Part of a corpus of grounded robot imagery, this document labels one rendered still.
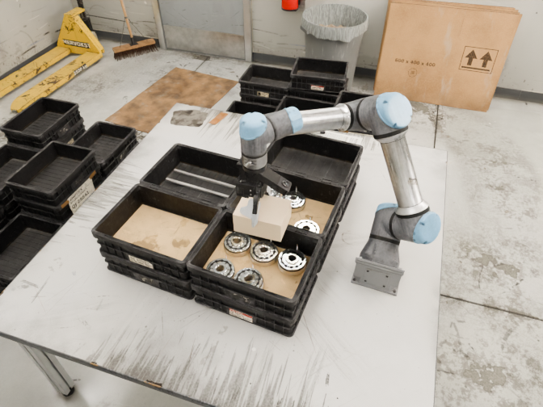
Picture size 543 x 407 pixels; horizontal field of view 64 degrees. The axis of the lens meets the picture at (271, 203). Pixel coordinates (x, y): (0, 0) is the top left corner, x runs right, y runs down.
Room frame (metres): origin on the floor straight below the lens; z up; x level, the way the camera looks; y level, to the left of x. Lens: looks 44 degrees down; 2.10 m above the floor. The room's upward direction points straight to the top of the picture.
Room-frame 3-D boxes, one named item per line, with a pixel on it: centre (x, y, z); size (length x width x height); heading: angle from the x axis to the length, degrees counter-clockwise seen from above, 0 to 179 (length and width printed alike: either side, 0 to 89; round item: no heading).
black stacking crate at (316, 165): (1.53, -0.18, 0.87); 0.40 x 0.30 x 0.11; 67
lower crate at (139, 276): (1.13, 0.42, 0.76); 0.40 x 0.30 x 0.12; 67
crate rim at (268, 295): (0.98, 0.05, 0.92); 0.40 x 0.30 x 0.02; 67
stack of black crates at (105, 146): (2.26, 1.09, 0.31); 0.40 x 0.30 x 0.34; 162
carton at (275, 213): (1.00, 0.03, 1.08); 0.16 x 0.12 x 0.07; 72
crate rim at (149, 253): (1.13, 0.42, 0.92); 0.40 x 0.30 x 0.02; 67
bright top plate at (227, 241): (1.09, 0.13, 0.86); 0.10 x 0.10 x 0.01
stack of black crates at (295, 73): (3.00, -0.36, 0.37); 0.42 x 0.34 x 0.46; 72
